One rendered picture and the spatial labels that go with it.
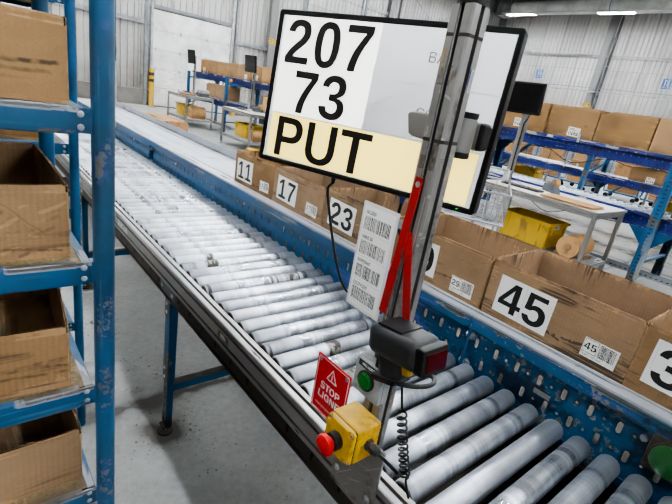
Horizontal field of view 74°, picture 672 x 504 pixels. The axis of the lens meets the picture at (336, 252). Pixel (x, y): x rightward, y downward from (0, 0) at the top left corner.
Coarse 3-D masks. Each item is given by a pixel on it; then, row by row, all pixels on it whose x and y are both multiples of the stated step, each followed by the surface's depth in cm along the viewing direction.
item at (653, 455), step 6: (654, 450) 94; (660, 450) 93; (666, 450) 92; (648, 456) 95; (654, 456) 94; (660, 456) 93; (666, 456) 92; (654, 462) 94; (660, 462) 93; (666, 462) 92; (654, 468) 94; (660, 468) 93; (666, 468) 92; (660, 474) 93; (666, 474) 92
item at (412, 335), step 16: (384, 320) 73; (400, 320) 72; (384, 336) 69; (400, 336) 67; (416, 336) 67; (432, 336) 68; (384, 352) 69; (400, 352) 67; (416, 352) 65; (432, 352) 65; (384, 368) 72; (400, 368) 70; (416, 368) 65; (432, 368) 65
